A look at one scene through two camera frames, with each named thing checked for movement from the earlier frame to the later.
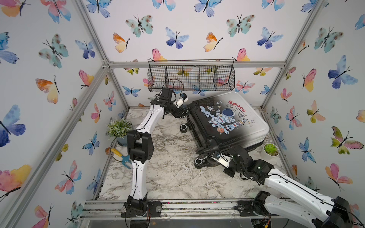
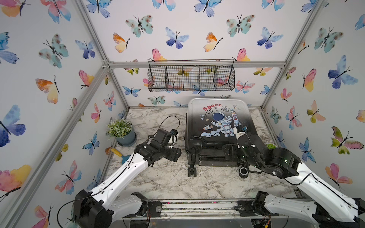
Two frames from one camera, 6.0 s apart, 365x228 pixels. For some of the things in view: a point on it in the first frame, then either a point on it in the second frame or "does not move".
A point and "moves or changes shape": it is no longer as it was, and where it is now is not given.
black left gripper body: (173, 110) -> (171, 154)
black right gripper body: (232, 169) -> (238, 156)
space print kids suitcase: (231, 119) moves or changes shape
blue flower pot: (123, 141) does not move
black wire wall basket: (190, 75) does not move
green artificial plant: (118, 128) does not move
